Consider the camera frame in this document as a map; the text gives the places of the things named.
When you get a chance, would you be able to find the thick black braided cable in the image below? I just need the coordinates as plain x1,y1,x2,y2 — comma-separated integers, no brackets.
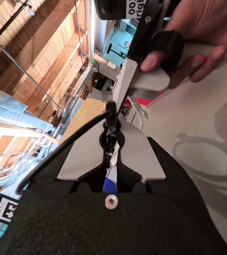
15,101,118,195

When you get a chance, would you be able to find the thin black ceiling rod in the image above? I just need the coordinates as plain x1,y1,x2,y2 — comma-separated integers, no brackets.
0,31,61,109

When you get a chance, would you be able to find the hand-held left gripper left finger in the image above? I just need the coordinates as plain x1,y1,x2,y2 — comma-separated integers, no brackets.
57,122,108,192

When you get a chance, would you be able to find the blue storage bin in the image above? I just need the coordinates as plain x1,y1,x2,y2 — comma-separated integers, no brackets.
103,177,118,193

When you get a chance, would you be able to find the grey desk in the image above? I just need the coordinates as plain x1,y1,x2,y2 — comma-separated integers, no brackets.
123,38,227,255

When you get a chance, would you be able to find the white cable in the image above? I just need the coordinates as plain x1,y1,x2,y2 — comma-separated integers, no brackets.
119,96,148,131

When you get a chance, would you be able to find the metal pipe cluster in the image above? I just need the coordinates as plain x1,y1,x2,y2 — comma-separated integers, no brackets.
0,135,53,196

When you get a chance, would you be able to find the wooden stand with white base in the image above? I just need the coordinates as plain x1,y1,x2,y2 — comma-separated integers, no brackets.
59,98,107,146

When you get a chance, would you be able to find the slim metal air duct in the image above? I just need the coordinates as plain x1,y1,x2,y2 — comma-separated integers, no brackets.
84,0,99,80

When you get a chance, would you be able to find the red storage bin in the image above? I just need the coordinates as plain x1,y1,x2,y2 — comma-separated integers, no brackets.
124,89,167,106

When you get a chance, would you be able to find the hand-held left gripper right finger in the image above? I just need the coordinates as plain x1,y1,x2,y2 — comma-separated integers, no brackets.
116,119,167,193

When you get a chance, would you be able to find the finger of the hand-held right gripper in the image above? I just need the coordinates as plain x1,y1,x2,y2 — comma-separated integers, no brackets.
114,58,138,118

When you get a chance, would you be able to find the large metal air duct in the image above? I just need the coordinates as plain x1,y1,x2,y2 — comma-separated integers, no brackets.
0,90,53,131

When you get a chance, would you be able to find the person's right hand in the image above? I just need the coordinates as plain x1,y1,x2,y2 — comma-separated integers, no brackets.
140,0,227,89

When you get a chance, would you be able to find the framed black-white marker poster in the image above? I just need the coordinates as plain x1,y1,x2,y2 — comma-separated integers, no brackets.
0,193,20,225

